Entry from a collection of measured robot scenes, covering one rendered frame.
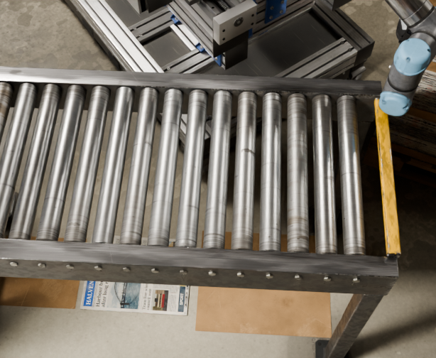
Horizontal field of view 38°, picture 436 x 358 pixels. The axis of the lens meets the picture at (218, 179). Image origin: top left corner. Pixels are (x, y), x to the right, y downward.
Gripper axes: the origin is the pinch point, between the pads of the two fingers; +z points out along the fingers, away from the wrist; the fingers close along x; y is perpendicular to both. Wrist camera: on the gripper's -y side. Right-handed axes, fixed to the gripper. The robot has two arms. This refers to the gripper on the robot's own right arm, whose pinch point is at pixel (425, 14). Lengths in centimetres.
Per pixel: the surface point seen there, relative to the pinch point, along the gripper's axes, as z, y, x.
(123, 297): -81, -85, 63
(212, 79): -38, -5, 46
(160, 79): -44, -5, 59
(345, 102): -32.2, -5.4, 11.6
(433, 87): 3.6, -30.9, -10.3
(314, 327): -65, -85, -2
